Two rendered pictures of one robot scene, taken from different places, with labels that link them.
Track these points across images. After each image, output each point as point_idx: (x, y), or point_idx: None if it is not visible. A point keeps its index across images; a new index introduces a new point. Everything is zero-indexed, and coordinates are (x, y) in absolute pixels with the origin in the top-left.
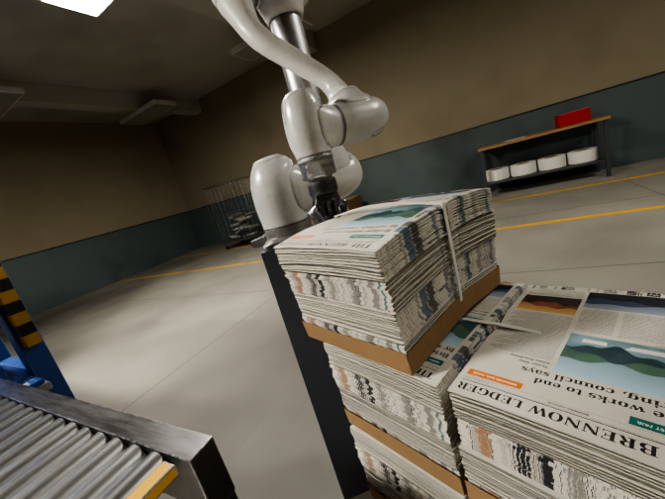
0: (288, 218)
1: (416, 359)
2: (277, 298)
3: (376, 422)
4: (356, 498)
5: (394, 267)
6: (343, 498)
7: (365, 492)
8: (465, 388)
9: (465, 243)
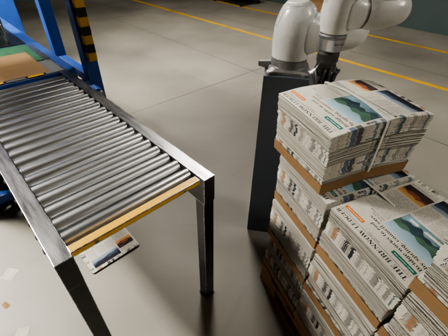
0: (293, 57)
1: (325, 189)
2: (261, 108)
3: (289, 203)
4: (254, 231)
5: (338, 147)
6: (247, 228)
7: (260, 231)
8: (339, 211)
9: (391, 143)
